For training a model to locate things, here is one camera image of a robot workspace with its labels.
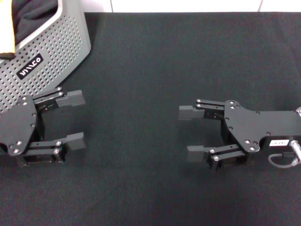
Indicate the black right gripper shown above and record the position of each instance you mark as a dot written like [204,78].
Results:
[254,127]

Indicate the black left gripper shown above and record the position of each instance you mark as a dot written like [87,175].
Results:
[18,124]

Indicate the yellow grey towel black trim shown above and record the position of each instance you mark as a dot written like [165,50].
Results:
[7,35]

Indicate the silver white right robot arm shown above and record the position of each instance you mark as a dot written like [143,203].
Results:
[299,111]

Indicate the grey perforated storage box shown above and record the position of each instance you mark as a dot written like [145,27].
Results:
[58,47]

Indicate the black cloth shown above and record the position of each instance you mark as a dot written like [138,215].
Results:
[30,18]

